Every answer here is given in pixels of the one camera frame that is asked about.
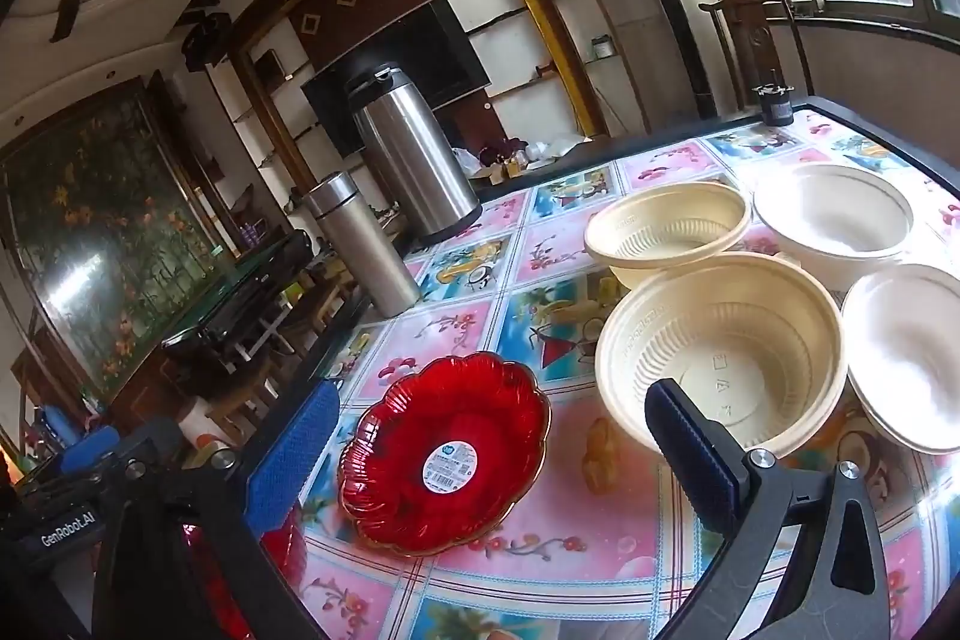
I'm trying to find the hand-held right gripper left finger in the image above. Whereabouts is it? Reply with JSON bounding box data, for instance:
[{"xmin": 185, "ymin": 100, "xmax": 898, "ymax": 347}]
[{"xmin": 94, "ymin": 380, "xmax": 340, "ymax": 640}]

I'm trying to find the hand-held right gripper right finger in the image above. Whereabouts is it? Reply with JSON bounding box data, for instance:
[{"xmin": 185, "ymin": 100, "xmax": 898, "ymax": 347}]
[{"xmin": 645, "ymin": 377, "xmax": 912, "ymax": 640}]

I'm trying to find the red glass plate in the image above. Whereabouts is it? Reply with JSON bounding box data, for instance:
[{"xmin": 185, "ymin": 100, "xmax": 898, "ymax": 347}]
[
  {"xmin": 184, "ymin": 520, "xmax": 308, "ymax": 640},
  {"xmin": 337, "ymin": 351, "xmax": 552, "ymax": 558}
]

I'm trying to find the cream plastic bowl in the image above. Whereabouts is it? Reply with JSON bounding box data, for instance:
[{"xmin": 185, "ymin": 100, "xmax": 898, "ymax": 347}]
[
  {"xmin": 583, "ymin": 182, "xmax": 752, "ymax": 292},
  {"xmin": 596, "ymin": 251, "xmax": 845, "ymax": 461}
]

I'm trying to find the white plastic bowl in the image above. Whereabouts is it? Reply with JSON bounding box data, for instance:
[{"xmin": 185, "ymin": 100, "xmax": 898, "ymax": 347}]
[
  {"xmin": 840, "ymin": 263, "xmax": 960, "ymax": 455},
  {"xmin": 752, "ymin": 164, "xmax": 916, "ymax": 296}
]

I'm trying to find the dark coffee table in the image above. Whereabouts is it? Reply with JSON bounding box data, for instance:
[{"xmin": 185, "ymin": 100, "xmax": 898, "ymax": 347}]
[{"xmin": 161, "ymin": 231, "xmax": 316, "ymax": 360}]

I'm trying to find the printed fruit tablecloth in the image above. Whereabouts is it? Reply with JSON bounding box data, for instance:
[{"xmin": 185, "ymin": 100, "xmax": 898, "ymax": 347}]
[{"xmin": 259, "ymin": 104, "xmax": 960, "ymax": 640}]

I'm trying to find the steel vacuum flask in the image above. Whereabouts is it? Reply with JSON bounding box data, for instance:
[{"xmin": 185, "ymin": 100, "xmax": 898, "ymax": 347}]
[{"xmin": 302, "ymin": 171, "xmax": 422, "ymax": 319}]

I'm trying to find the large steel airpot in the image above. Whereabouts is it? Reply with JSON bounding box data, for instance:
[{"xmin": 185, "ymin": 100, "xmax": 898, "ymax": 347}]
[{"xmin": 345, "ymin": 64, "xmax": 482, "ymax": 240}]

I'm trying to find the small black table gadget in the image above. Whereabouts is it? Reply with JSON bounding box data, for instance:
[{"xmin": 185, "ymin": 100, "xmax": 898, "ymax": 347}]
[{"xmin": 752, "ymin": 83, "xmax": 796, "ymax": 125}]

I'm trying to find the dark wooden chair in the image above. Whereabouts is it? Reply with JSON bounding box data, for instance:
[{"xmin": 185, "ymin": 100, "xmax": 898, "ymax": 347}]
[{"xmin": 699, "ymin": 0, "xmax": 815, "ymax": 112}]

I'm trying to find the black flat television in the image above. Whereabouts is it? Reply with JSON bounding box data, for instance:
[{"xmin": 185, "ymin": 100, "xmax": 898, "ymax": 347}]
[{"xmin": 301, "ymin": 0, "xmax": 492, "ymax": 157}]

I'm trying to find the large floral wall painting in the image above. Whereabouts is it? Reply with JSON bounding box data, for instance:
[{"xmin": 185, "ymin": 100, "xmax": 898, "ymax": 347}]
[{"xmin": 0, "ymin": 77, "xmax": 233, "ymax": 401}]

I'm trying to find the black wall speaker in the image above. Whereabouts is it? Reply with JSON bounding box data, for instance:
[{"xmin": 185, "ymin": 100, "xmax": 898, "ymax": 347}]
[{"xmin": 184, "ymin": 12, "xmax": 233, "ymax": 71}]

